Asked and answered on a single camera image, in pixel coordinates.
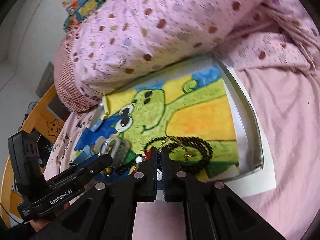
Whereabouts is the thin gold chain necklace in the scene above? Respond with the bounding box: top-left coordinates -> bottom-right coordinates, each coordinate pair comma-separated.
159,135 -> 198,163

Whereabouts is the light blue watch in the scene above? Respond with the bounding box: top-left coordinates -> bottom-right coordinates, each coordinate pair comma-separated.
69,145 -> 101,166

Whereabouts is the pink floral bed sheet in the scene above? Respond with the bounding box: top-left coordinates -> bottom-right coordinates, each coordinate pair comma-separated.
44,67 -> 319,239

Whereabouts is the left hand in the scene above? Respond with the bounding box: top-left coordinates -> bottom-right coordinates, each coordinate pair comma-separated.
29,202 -> 70,232

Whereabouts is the white shallow tray box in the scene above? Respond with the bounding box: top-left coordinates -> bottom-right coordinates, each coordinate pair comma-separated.
90,56 -> 276,197

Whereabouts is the wooden bed frame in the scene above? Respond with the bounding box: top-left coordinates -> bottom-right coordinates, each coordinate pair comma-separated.
1,86 -> 64,227

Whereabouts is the black bead necklace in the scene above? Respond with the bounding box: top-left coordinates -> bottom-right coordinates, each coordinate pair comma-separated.
143,135 -> 214,174

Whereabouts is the rolled pink polka-dot quilt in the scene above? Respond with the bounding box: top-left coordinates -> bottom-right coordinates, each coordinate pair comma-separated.
54,0 -> 319,112

